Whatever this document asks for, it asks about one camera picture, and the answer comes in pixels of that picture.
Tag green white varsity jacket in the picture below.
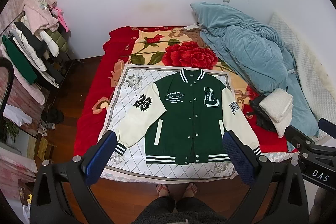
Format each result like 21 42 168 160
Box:
115 69 261 165

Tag clothes rack with clothes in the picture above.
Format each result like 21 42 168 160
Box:
0 12 77 89

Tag pink clothes pile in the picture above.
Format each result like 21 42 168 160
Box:
22 0 70 34

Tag black garment on bed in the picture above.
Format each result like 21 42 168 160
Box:
249 95 277 132

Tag white textured pillow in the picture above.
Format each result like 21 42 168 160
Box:
269 13 335 123

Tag folded white towel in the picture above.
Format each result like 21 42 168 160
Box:
259 88 293 138

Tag person's right foot slipper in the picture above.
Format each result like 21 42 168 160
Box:
182 183 198 198

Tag person's foot slipper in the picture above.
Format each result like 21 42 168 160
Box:
155 184 170 197
182 183 198 198

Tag person's left foot slipper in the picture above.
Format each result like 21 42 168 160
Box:
155 184 170 197

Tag person's dark trousers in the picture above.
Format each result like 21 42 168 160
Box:
133 196 227 223

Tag blue quilt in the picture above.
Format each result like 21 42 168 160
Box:
190 2 319 137

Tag green cloth on rack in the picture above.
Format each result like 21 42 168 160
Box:
2 36 37 85

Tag red floral blanket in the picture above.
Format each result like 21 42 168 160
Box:
73 25 299 162

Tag black cable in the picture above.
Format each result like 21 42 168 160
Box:
0 57 14 119

